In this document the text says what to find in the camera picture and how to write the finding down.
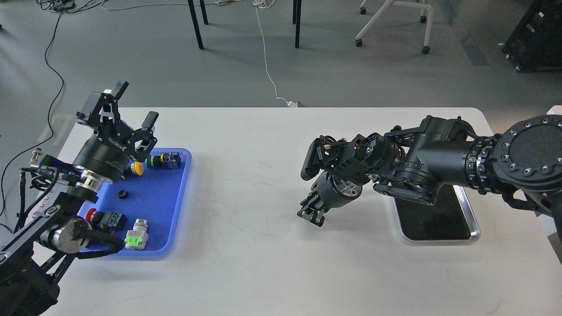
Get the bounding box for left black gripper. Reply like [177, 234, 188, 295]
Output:
[72, 81, 159, 183]

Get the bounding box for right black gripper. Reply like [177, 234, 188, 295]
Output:
[297, 174, 363, 227]

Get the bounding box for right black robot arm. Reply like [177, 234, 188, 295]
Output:
[297, 115, 562, 231]

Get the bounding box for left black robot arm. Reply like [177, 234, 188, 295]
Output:
[0, 81, 158, 316]

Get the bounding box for blue plastic tray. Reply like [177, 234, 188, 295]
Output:
[78, 147, 191, 260]

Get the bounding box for silver metal tray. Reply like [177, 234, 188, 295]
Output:
[394, 185, 481, 244]

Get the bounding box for black table legs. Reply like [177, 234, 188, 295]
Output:
[187, 0, 303, 50]

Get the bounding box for white wheeled chair base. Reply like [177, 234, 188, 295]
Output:
[354, 0, 435, 56]

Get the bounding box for white table edge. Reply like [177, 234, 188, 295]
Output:
[547, 105, 562, 115]

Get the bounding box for black equipment case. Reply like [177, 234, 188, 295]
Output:
[501, 0, 562, 72]

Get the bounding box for yellow push button switch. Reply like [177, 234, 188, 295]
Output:
[121, 161, 144, 180]

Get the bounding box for black cable on floor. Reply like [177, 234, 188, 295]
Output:
[0, 0, 101, 237]

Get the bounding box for red push button switch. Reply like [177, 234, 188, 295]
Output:
[84, 208, 128, 232]

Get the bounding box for green white push button switch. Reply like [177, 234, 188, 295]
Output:
[124, 219, 149, 251]

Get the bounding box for white cable on floor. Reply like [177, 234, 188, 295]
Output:
[101, 0, 297, 108]

